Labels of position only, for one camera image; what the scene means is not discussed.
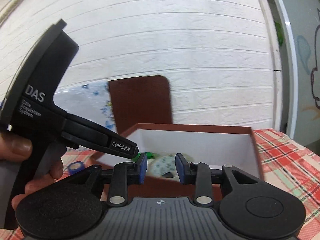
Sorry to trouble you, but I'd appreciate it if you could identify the blue tape roll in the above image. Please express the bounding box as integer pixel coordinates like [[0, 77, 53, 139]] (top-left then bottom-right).
[[67, 161, 85, 175]]

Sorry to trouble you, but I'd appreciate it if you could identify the black tape roll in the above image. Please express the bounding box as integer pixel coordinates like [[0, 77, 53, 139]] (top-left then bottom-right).
[[162, 172, 174, 178]]

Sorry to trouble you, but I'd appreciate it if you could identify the person's left hand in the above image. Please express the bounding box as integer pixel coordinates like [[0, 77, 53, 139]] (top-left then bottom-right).
[[0, 133, 65, 212]]

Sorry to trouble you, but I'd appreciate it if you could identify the green small box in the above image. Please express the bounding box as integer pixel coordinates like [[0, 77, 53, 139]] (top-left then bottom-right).
[[132, 152, 158, 162]]

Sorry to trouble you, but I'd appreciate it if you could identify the brown cardboard box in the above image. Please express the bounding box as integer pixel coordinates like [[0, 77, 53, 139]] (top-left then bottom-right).
[[91, 123, 265, 203]]

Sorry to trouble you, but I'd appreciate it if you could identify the clear patterned tape roll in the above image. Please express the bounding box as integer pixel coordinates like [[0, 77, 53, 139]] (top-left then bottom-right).
[[148, 154, 177, 179]]

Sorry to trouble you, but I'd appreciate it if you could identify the brown wooden headboard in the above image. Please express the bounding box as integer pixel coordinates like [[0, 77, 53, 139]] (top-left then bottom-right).
[[108, 75, 173, 134]]

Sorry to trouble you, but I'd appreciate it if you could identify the floral plastic bag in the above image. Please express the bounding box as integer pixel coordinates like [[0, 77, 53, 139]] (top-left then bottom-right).
[[54, 80, 117, 132]]

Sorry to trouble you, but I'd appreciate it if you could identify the plaid bed sheet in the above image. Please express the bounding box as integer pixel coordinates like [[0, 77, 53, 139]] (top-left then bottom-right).
[[0, 128, 320, 240]]

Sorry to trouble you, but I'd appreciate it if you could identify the white door frame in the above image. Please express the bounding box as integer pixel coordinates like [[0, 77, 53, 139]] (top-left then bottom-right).
[[258, 0, 298, 139]]

